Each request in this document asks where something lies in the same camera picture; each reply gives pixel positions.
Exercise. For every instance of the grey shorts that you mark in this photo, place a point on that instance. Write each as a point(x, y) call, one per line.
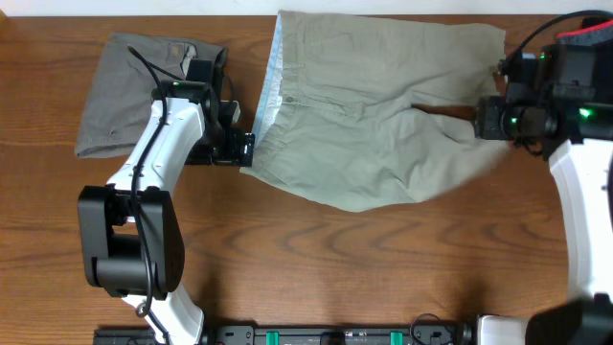
point(117, 108)

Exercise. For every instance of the dark garment red trim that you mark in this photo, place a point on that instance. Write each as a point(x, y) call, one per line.
point(594, 32)

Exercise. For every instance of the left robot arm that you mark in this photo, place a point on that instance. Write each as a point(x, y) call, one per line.
point(131, 241)

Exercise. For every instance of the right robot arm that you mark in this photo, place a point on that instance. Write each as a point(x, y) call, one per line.
point(561, 102)

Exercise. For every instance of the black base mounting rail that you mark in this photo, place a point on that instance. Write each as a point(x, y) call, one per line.
point(424, 332)

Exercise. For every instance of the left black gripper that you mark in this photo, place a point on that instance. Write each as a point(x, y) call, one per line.
point(236, 155)

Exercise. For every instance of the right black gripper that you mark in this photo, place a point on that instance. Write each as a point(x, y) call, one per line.
point(488, 126)

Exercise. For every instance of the beige shorts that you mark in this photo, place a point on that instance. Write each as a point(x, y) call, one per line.
point(350, 113)

